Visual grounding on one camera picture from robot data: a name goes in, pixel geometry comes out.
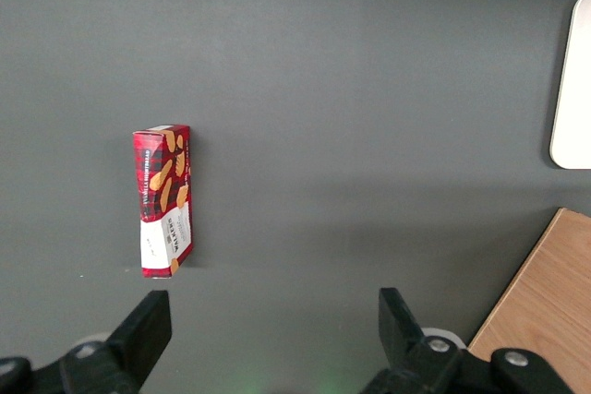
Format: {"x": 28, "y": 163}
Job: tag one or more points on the red tartan shortbread box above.
{"x": 161, "y": 191}

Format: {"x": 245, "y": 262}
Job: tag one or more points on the cream plastic tray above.
{"x": 577, "y": 112}

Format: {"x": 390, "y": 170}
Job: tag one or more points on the wooden drawer cabinet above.
{"x": 554, "y": 283}

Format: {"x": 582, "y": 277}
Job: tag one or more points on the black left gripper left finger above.
{"x": 143, "y": 334}

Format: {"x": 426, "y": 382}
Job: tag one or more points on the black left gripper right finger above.
{"x": 401, "y": 338}

